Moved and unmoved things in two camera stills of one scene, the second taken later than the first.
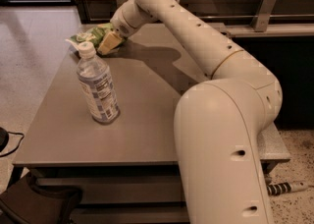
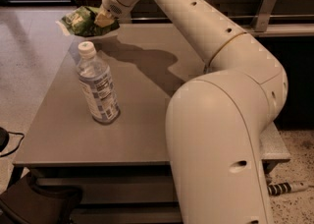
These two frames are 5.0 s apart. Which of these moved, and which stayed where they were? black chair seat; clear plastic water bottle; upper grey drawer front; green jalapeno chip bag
Moved: green jalapeno chip bag
Stayed: clear plastic water bottle; black chair seat; upper grey drawer front
